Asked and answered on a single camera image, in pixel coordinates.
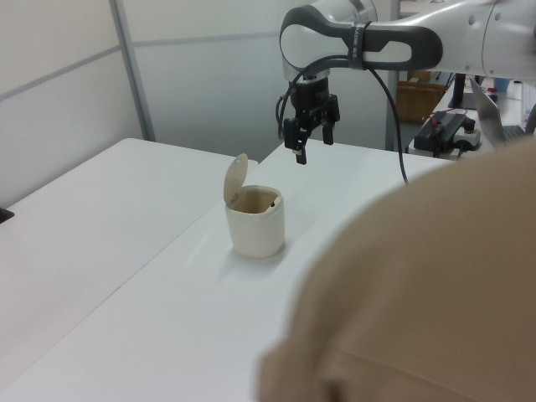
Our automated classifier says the grey partition post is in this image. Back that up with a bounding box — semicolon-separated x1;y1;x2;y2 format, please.
109;0;157;142
384;70;404;152

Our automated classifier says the black control device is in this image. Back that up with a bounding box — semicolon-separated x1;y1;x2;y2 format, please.
413;110;483;159

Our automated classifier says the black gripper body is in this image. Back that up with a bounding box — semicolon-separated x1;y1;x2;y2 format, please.
290;77;342;131

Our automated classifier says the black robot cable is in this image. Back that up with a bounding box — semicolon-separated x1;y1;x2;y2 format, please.
274;20;410;186

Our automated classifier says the small white lidded trash can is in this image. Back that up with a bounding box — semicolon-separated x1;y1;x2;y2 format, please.
224;153;287;259

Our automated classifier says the silver laptop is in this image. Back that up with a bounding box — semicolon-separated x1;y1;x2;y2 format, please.
468;75;528;148

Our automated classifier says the black monitor stand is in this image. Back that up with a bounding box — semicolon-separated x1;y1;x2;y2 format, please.
446;73;478;110

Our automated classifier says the person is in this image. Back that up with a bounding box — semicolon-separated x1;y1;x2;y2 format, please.
255;137;536;402

